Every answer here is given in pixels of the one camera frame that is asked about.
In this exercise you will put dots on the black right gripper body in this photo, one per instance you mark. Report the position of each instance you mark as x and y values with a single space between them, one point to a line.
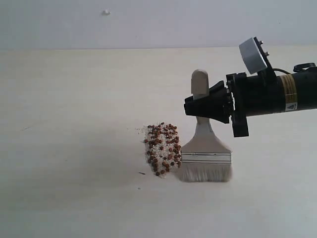
254 96

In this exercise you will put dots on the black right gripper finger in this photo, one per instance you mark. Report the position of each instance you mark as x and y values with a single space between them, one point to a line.
218 108
218 90

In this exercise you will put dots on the wide white bristle paintbrush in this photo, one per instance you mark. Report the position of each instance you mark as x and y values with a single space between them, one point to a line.
205 158

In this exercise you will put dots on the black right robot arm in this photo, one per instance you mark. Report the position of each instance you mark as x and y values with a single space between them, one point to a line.
300 91

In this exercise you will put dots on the brown pellets and rice pile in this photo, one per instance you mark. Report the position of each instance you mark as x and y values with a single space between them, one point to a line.
162 148

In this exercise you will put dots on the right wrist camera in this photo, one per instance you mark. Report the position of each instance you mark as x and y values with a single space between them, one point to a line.
256 61

